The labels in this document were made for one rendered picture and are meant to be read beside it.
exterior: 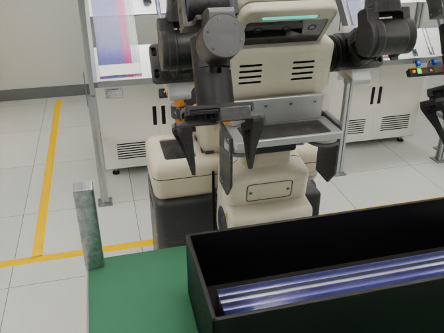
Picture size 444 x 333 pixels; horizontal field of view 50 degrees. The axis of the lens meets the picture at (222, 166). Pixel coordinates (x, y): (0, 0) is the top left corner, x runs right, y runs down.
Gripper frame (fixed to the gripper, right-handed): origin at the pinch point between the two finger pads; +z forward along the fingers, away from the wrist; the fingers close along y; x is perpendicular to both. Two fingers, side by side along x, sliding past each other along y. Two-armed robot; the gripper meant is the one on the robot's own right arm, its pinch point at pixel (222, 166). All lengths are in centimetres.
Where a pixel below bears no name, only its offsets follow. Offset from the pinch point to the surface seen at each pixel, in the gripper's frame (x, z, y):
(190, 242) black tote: -4.3, 9.9, -6.6
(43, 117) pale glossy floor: 341, -47, -66
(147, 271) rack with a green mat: 8.7, 15.9, -12.4
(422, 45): 179, -53, 169
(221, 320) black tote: -17.7, 16.9, -5.9
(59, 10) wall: 350, -136, -44
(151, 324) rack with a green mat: -1.7, 21.2, -13.1
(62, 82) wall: 379, -80, -51
